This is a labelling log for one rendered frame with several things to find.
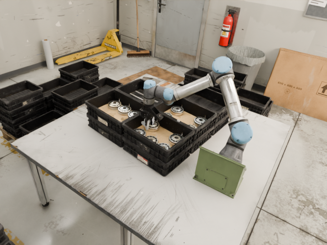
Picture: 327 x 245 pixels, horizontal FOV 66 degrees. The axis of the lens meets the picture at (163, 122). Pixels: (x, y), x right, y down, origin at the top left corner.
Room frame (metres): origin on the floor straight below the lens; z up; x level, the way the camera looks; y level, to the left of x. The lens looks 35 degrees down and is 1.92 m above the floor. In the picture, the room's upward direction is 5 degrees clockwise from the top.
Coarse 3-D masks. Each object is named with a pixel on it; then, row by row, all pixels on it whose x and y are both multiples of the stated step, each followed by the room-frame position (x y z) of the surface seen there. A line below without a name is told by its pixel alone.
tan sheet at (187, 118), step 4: (168, 112) 1.70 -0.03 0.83; (184, 112) 1.73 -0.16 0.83; (176, 116) 1.66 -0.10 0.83; (180, 116) 1.66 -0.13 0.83; (184, 116) 1.67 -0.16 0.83; (188, 116) 1.68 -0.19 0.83; (192, 116) 1.68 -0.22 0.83; (180, 120) 1.61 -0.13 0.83; (184, 120) 1.62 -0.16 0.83; (188, 120) 1.62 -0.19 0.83; (192, 120) 1.63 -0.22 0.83; (192, 124) 1.57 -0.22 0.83
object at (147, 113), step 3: (141, 102) 1.47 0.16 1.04; (144, 105) 1.46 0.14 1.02; (147, 105) 1.43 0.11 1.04; (150, 105) 1.43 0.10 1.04; (141, 108) 1.47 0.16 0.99; (144, 108) 1.46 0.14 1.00; (147, 108) 1.45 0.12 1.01; (141, 111) 1.45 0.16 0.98; (144, 111) 1.44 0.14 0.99; (147, 111) 1.44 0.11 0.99; (141, 114) 1.46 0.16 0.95; (144, 114) 1.44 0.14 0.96; (147, 114) 1.42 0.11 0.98; (150, 114) 1.44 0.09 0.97; (144, 117) 1.44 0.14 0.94; (150, 117) 1.44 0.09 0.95
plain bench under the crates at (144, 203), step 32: (64, 128) 1.54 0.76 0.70; (224, 128) 1.74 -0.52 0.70; (256, 128) 1.79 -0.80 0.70; (288, 128) 1.83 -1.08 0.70; (32, 160) 1.19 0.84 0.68; (64, 160) 1.20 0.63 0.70; (96, 160) 1.22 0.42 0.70; (128, 160) 1.25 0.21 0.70; (192, 160) 1.31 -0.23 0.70; (256, 160) 1.38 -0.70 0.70; (96, 192) 0.96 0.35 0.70; (128, 192) 0.98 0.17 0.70; (160, 192) 1.01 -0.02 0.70; (192, 192) 1.03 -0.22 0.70; (256, 192) 1.08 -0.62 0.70; (128, 224) 0.78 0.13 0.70; (160, 224) 0.80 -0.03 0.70; (192, 224) 0.82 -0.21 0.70; (224, 224) 0.83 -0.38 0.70
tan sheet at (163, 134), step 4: (144, 128) 1.46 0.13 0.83; (160, 128) 1.48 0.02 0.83; (148, 132) 1.42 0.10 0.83; (152, 132) 1.42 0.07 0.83; (156, 132) 1.43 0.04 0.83; (160, 132) 1.43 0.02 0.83; (164, 132) 1.44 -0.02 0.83; (168, 132) 1.44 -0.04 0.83; (160, 136) 1.39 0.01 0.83; (164, 136) 1.39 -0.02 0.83; (168, 136) 1.40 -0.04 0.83; (160, 140) 1.34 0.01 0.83; (164, 140) 1.34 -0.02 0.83; (168, 144) 1.31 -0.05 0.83
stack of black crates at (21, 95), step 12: (24, 84) 2.43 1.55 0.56; (0, 96) 2.19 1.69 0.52; (12, 96) 2.26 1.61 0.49; (24, 96) 2.13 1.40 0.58; (36, 96) 2.25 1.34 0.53; (0, 108) 2.05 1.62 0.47; (12, 108) 2.02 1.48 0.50; (24, 108) 2.11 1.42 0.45; (36, 108) 2.22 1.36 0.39; (0, 120) 2.11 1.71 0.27; (12, 120) 1.99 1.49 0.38; (24, 120) 2.09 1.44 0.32; (12, 132) 2.02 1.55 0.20
